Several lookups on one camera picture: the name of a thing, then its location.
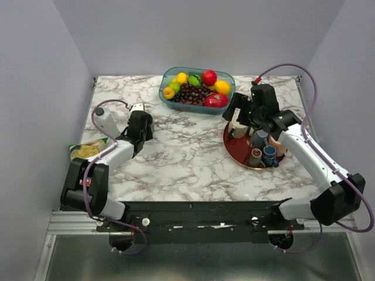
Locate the green striped melon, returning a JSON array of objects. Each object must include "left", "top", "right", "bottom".
[{"left": 188, "top": 74, "right": 203, "bottom": 87}]

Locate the pink dragon fruit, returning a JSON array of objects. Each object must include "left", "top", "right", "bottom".
[{"left": 203, "top": 93, "right": 229, "bottom": 108}]

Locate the red grape bunch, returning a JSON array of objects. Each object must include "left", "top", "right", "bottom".
[{"left": 179, "top": 100, "right": 204, "bottom": 106}]

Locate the yellow pear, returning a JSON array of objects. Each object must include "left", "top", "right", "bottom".
[{"left": 172, "top": 72, "right": 189, "bottom": 85}]

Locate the red apple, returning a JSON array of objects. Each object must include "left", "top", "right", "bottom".
[{"left": 202, "top": 69, "right": 217, "bottom": 87}]

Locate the yellow lemon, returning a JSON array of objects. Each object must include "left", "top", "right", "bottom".
[{"left": 214, "top": 80, "right": 231, "bottom": 95}]

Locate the green lime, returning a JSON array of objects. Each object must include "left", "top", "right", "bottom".
[{"left": 168, "top": 81, "right": 180, "bottom": 94}]

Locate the red round tray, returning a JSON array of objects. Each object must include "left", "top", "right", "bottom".
[{"left": 223, "top": 123, "right": 286, "bottom": 170}]

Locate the green chips bag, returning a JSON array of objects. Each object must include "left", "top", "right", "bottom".
[{"left": 69, "top": 137, "right": 108, "bottom": 160}]

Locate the grey blue mug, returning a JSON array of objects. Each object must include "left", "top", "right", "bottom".
[{"left": 250, "top": 130, "right": 268, "bottom": 149}]

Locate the dark blue mug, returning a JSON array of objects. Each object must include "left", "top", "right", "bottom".
[{"left": 262, "top": 145, "right": 279, "bottom": 167}]

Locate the white bottle black cap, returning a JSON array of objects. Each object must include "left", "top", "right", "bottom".
[{"left": 94, "top": 107, "right": 120, "bottom": 138}]

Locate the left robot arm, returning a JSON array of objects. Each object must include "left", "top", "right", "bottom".
[{"left": 60, "top": 110, "right": 154, "bottom": 231}]

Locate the brown mug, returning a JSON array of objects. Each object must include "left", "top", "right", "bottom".
[{"left": 246, "top": 148, "right": 265, "bottom": 168}]

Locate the pink mug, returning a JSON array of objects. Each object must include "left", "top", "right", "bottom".
[{"left": 268, "top": 135, "right": 292, "bottom": 158}]

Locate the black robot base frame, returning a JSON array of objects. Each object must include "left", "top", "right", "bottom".
[{"left": 97, "top": 201, "right": 304, "bottom": 244}]

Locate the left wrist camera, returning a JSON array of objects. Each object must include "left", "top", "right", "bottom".
[{"left": 130, "top": 102, "right": 145, "bottom": 112}]

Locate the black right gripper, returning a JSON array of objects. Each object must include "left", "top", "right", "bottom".
[{"left": 223, "top": 92, "right": 264, "bottom": 129}]

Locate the teal plastic fruit tub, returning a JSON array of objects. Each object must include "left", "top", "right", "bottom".
[{"left": 159, "top": 67, "right": 236, "bottom": 115}]

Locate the cream ceramic mug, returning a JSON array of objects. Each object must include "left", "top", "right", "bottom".
[{"left": 227, "top": 116, "right": 254, "bottom": 139}]

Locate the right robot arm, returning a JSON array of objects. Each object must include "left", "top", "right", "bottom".
[{"left": 223, "top": 84, "right": 366, "bottom": 229}]

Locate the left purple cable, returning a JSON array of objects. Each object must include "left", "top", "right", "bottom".
[{"left": 83, "top": 99, "right": 147, "bottom": 256}]

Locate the dark purple grape bunch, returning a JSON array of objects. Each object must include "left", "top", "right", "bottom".
[{"left": 171, "top": 84, "right": 216, "bottom": 102}]

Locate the orange mandarin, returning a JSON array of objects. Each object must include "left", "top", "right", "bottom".
[{"left": 163, "top": 87, "right": 175, "bottom": 100}]

